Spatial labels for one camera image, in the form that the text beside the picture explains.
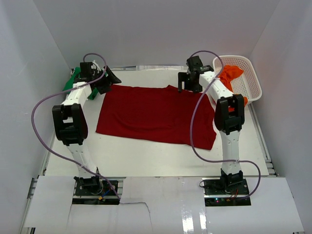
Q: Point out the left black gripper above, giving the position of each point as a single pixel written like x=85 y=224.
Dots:
x=110 y=79

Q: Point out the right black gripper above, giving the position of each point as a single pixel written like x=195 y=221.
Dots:
x=183 y=77

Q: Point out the red t-shirt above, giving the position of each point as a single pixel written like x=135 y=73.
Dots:
x=157 y=114

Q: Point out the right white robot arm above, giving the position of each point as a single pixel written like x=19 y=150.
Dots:
x=228 y=118

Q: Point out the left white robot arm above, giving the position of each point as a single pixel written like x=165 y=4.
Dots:
x=70 y=122

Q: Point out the green folded t-shirt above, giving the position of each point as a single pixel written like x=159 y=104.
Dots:
x=69 y=84

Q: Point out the white paper sheet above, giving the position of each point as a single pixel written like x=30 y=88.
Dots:
x=159 y=68

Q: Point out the orange crumpled t-shirt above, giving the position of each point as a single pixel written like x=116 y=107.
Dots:
x=228 y=74

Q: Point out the white perforated plastic basket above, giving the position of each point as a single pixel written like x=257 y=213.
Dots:
x=247 y=84

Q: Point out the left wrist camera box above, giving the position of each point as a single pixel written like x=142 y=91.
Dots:
x=96 y=67

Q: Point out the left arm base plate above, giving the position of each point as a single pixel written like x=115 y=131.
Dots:
x=104 y=196

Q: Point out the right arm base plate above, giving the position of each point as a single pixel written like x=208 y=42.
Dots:
x=217 y=196

